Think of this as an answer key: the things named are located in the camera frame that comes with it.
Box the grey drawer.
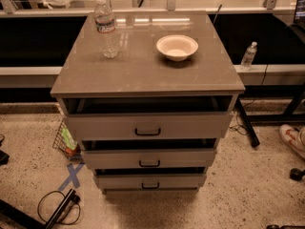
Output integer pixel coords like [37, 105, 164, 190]
[81, 139, 215, 169]
[65, 96, 232, 140]
[93, 167, 206, 191]

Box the grey drawer cabinet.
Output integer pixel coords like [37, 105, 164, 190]
[50, 10, 246, 195]

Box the white paper bowl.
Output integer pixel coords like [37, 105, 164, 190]
[156, 35, 198, 62]

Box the clear plastic water bottle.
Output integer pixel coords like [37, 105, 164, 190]
[93, 0, 119, 58]

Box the small background water bottle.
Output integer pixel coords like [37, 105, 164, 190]
[241, 42, 257, 71]

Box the black table leg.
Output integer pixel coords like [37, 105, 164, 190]
[235, 98, 260, 148]

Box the white and orange shoe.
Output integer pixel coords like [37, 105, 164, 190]
[279, 124, 305, 160]

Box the black caster wheel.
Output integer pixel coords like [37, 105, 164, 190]
[290, 168, 305, 181]

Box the black stand leg left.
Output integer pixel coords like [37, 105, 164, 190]
[0, 189, 81, 229]

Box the wire mesh basket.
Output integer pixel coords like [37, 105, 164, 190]
[52, 121, 82, 161]

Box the black cable loop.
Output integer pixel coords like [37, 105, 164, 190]
[37, 190, 82, 226]

